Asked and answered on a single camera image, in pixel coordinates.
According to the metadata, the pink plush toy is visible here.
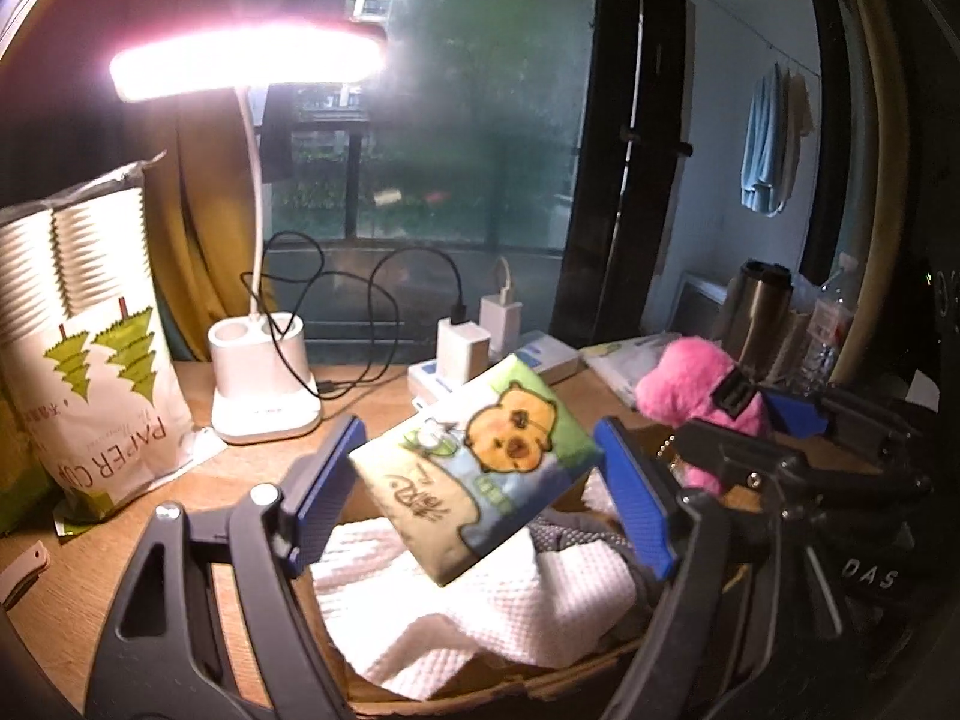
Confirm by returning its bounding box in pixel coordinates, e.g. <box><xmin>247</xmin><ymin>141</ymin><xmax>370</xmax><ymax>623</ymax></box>
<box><xmin>632</xmin><ymin>335</ymin><xmax>772</xmax><ymax>496</ymax></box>

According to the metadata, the grey sock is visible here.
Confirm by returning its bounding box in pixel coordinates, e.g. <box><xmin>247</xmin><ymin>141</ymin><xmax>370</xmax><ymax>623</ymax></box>
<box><xmin>527</xmin><ymin>509</ymin><xmax>664</xmax><ymax>606</ymax></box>

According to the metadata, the white towel cloth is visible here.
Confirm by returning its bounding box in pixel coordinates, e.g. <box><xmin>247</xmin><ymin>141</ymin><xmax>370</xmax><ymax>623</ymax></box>
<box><xmin>311</xmin><ymin>518</ymin><xmax>652</xmax><ymax>699</ymax></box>

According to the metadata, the cartoon printed pouch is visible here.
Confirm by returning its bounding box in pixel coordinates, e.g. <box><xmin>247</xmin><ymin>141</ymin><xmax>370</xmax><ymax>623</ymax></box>
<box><xmin>348</xmin><ymin>355</ymin><xmax>602</xmax><ymax>587</ymax></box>

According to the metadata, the clear water bottle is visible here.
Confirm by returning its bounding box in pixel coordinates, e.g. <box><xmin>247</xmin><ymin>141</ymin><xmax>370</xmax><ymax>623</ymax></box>
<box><xmin>793</xmin><ymin>252</ymin><xmax>859</xmax><ymax>395</ymax></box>

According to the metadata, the white cloth pack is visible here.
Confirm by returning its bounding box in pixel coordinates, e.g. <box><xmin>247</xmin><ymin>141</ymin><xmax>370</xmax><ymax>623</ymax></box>
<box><xmin>579</xmin><ymin>332</ymin><xmax>680</xmax><ymax>410</ymax></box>

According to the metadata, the steel thermos cup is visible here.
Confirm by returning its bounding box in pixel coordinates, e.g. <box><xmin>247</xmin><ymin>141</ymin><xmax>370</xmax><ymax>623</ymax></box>
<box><xmin>721</xmin><ymin>259</ymin><xmax>793</xmax><ymax>380</ymax></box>

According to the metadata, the pink folding knife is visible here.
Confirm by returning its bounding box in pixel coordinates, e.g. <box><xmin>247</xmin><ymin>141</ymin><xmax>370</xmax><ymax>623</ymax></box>
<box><xmin>0</xmin><ymin>541</ymin><xmax>50</xmax><ymax>611</ymax></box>

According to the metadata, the brown cardboard box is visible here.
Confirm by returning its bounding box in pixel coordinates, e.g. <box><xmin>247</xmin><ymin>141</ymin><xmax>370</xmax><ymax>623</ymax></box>
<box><xmin>295</xmin><ymin>478</ymin><xmax>661</xmax><ymax>718</ymax></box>

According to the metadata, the white power strip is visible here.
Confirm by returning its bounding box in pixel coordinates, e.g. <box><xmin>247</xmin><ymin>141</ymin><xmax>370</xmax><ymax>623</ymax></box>
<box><xmin>406</xmin><ymin>328</ymin><xmax>583</xmax><ymax>415</ymax></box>

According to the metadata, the green paper cup bag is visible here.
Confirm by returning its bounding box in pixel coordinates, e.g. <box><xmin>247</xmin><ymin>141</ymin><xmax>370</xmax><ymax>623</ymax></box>
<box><xmin>0</xmin><ymin>395</ymin><xmax>52</xmax><ymax>535</ymax></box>

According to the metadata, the hanging blue shirt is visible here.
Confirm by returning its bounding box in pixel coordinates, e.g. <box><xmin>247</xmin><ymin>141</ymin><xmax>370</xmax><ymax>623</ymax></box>
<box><xmin>740</xmin><ymin>64</ymin><xmax>815</xmax><ymax>218</ymax></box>

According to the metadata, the white charger rear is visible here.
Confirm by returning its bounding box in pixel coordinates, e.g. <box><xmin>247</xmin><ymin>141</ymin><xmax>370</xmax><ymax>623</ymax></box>
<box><xmin>478</xmin><ymin>257</ymin><xmax>523</xmax><ymax>359</ymax></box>

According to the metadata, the white desk lamp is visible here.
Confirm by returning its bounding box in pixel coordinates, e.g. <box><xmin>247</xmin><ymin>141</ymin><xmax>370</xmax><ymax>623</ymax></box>
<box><xmin>109</xmin><ymin>16</ymin><xmax>387</xmax><ymax>445</ymax></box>

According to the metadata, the white paper cup bag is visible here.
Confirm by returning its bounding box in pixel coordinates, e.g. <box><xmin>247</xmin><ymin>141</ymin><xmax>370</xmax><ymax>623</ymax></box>
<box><xmin>2</xmin><ymin>161</ymin><xmax>195</xmax><ymax>525</ymax></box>

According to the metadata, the white charger with black cable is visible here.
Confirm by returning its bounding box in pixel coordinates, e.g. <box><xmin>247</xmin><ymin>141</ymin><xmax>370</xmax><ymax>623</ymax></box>
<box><xmin>436</xmin><ymin>319</ymin><xmax>491</xmax><ymax>388</ymax></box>

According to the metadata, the black charger cable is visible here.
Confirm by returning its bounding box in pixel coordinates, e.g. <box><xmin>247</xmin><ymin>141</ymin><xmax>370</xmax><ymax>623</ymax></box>
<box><xmin>239</xmin><ymin>229</ymin><xmax>469</xmax><ymax>402</ymax></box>

